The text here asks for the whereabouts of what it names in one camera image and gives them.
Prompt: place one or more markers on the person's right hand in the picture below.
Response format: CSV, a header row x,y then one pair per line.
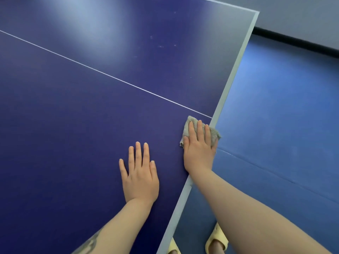
x,y
200,156

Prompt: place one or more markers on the person's left hand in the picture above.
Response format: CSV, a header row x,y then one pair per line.
x,y
140,182

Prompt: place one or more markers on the grey cleaning cloth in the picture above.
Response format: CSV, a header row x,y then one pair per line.
x,y
215,133

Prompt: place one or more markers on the person's right forearm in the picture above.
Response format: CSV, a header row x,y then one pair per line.
x,y
257,214

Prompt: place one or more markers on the person's left forearm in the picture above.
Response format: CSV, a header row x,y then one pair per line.
x,y
114,227

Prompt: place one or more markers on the blue table tennis table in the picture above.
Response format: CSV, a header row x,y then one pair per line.
x,y
79,103

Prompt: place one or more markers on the cream left slipper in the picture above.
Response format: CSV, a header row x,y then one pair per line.
x,y
173,247

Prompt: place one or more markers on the cream slipper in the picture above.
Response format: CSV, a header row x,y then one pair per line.
x,y
173,247
217,236

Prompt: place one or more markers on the cream right slipper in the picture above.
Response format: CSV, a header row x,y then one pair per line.
x,y
217,236

